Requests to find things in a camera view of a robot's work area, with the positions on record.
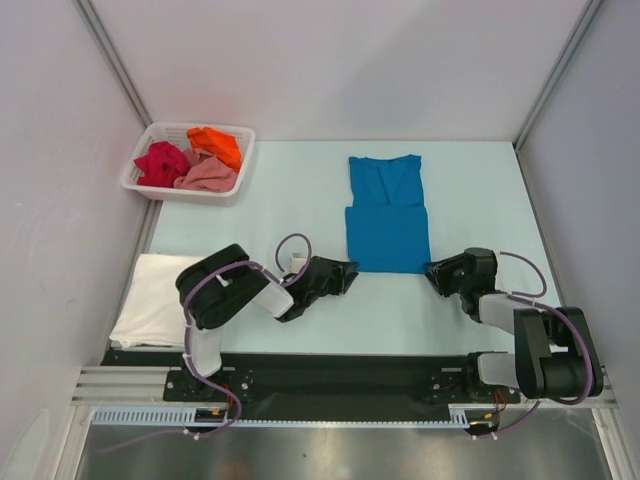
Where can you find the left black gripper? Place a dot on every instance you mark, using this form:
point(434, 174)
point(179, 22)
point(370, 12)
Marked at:
point(341, 276)

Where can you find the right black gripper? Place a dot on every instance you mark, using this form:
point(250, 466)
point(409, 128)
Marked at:
point(439, 271)

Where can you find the blue t-shirt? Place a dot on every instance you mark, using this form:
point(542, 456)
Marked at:
point(387, 227)

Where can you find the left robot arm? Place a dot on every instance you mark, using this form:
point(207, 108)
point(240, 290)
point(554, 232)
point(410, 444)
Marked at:
point(215, 289)

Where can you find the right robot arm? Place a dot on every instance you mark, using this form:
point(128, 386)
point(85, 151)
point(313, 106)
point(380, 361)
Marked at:
point(554, 354)

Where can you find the pink crumpled t-shirt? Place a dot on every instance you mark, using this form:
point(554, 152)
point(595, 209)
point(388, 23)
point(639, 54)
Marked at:
point(206, 173)

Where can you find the white folded t-shirt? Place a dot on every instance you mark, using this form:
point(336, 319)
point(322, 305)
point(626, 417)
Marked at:
point(152, 314)

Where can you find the white plastic basket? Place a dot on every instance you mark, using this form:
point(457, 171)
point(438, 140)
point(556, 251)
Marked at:
point(175, 133)

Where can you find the orange crumpled t-shirt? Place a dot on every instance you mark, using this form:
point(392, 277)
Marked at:
point(214, 142)

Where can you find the magenta crumpled t-shirt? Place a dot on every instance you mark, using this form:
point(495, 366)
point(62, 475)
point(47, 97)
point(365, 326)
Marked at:
point(162, 165)

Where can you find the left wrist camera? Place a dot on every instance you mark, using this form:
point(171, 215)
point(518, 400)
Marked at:
point(296, 263)

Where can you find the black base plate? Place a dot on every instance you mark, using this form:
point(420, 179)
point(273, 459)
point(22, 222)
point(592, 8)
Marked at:
point(353, 386)

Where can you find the white slotted cable duct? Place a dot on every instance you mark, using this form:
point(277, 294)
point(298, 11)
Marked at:
point(204, 418)

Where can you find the aluminium frame rail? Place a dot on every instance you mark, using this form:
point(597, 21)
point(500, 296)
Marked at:
point(162, 385)

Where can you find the right corner aluminium post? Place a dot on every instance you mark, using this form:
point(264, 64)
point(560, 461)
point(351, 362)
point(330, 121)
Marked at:
point(570, 48)

